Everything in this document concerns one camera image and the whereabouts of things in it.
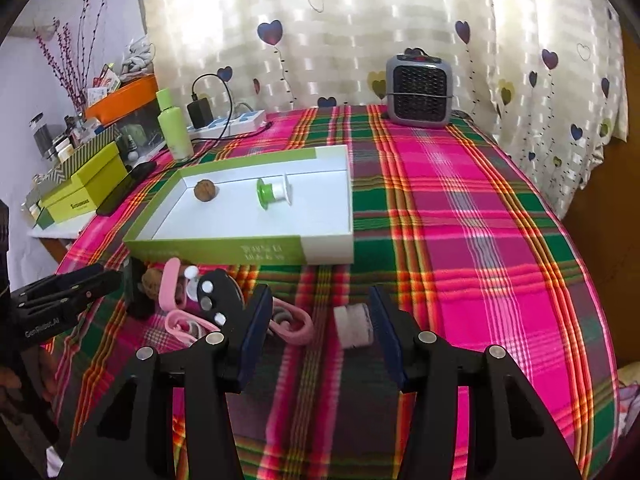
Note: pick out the pink plaid tablecloth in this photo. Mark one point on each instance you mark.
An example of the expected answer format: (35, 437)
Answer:
(450, 210)

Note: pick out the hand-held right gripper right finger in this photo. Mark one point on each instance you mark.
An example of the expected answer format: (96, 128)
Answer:
(389, 342)

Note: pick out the pink rubber loop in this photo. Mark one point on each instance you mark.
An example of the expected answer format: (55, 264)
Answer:
(300, 327)

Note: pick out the lime green cardboard box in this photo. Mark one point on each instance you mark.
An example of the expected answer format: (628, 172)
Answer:
(85, 187)

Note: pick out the light green lotion bottle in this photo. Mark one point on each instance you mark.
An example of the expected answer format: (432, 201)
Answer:
(172, 127)

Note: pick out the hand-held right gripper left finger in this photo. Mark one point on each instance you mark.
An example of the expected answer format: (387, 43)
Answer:
(252, 337)

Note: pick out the black smartphone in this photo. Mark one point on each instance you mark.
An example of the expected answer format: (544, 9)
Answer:
(125, 189)

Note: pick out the orange storage box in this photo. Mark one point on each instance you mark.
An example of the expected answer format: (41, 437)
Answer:
(120, 100)

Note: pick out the black clip with white dots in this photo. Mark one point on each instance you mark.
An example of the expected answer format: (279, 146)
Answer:
(222, 300)

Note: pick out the white side table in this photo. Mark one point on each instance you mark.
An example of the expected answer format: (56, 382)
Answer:
(60, 227)

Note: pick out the clear glass tank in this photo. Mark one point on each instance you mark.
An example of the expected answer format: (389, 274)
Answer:
(140, 127)

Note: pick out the white power strip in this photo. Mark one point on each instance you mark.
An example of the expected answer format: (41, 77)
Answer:
(240, 121)

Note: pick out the grey desk heater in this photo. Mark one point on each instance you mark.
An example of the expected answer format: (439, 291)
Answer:
(417, 87)

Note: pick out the pink and white clip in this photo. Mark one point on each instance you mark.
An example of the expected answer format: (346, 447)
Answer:
(177, 325)

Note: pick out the zigzag patterned box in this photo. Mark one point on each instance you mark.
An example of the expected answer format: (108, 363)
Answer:
(65, 165)

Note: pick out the white tape roll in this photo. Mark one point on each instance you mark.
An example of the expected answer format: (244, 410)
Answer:
(352, 327)

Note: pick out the wooden cabinet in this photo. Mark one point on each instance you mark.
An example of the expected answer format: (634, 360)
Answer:
(600, 210)

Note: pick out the black rectangular box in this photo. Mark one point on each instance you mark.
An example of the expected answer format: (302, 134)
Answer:
(137, 300)

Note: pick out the glass jar with black lid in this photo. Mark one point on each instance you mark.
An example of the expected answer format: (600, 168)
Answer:
(41, 135)

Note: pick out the red berry branches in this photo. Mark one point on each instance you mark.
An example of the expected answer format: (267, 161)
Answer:
(70, 50)

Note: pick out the green and white cardboard tray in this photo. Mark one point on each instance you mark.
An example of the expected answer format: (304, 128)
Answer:
(260, 215)

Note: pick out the brown walnut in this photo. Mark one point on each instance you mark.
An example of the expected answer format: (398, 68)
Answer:
(206, 191)
(150, 284)

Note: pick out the black charger plug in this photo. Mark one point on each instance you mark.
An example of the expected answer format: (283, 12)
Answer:
(200, 112)

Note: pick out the cream curtain with hearts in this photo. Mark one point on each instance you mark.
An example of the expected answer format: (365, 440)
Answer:
(325, 35)

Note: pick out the pink oblong case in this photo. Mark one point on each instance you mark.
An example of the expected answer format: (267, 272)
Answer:
(170, 285)

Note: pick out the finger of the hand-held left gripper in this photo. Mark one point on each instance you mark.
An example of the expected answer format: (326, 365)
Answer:
(75, 280)
(60, 307)

